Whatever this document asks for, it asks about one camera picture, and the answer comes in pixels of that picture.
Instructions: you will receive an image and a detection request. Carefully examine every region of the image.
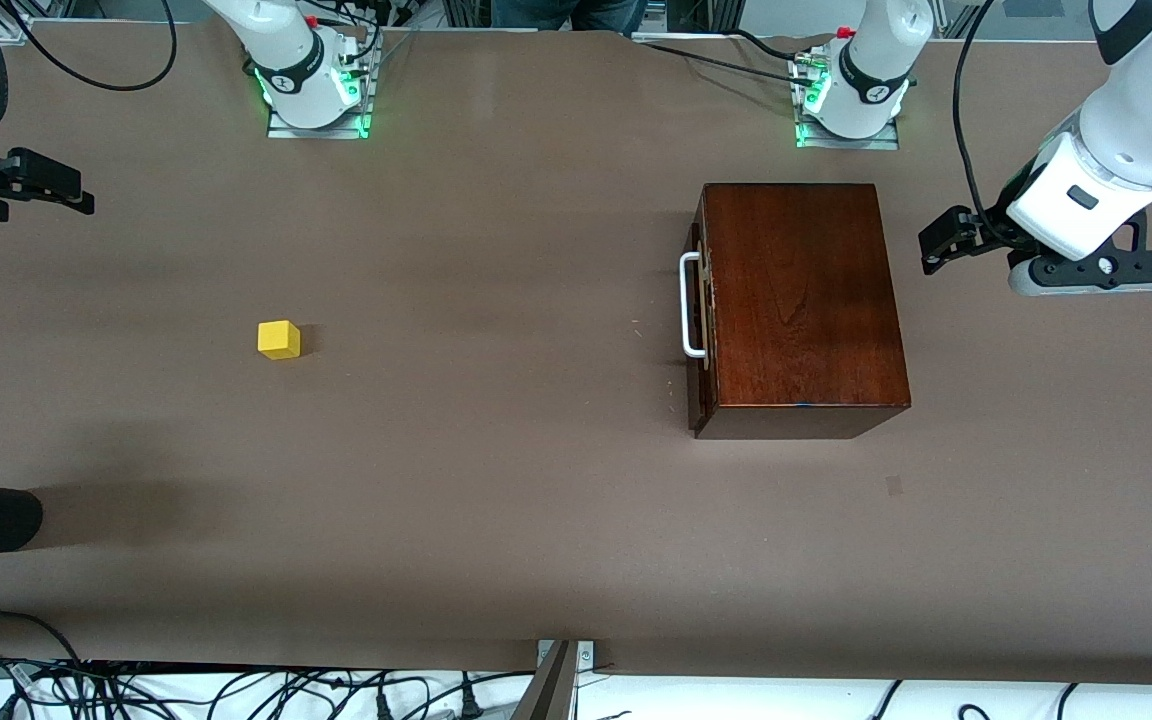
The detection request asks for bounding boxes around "wooden drawer with white handle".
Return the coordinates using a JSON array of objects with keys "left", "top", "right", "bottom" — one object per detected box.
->
[{"left": 679, "top": 190, "right": 713, "bottom": 411}]

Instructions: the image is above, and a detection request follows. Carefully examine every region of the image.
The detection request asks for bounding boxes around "black cable on table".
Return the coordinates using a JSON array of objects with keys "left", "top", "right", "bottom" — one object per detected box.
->
[{"left": 636, "top": 38, "right": 807, "bottom": 83}]

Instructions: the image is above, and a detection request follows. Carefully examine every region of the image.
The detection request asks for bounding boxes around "yellow cube block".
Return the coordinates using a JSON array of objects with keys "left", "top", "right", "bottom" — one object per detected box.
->
[{"left": 257, "top": 320, "right": 303, "bottom": 362}]

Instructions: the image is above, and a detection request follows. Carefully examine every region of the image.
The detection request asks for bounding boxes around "person in blue jeans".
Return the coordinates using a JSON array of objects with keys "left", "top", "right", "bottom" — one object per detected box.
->
[{"left": 489, "top": 0, "right": 649, "bottom": 39}]

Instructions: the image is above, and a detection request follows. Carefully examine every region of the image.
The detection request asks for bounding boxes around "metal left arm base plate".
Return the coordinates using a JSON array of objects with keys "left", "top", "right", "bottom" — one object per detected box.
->
[{"left": 792, "top": 52, "right": 903, "bottom": 151}]

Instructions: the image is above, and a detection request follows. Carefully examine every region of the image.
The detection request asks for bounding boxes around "grey metal beam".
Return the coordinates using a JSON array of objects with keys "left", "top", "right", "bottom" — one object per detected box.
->
[{"left": 509, "top": 640, "right": 579, "bottom": 720}]

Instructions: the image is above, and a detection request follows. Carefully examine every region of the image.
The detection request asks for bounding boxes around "small metal corner bracket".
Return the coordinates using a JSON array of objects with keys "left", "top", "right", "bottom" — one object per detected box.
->
[{"left": 536, "top": 640, "right": 597, "bottom": 669}]

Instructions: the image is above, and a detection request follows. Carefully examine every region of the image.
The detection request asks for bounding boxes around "dark brown wooden cabinet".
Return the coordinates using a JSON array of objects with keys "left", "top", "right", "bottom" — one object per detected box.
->
[{"left": 686, "top": 183, "right": 913, "bottom": 441}]

